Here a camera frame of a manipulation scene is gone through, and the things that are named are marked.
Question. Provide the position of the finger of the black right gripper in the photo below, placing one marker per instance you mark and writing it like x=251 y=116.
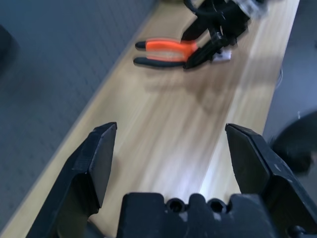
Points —
x=203 y=55
x=195 y=31

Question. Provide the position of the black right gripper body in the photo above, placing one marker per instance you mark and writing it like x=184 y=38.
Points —
x=230 y=22

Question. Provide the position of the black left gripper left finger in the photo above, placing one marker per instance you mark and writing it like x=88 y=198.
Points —
x=81 y=173

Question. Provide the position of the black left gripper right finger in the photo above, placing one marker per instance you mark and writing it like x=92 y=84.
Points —
x=267 y=173

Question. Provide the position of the orange black pliers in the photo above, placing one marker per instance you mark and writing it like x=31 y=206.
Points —
x=168 y=48

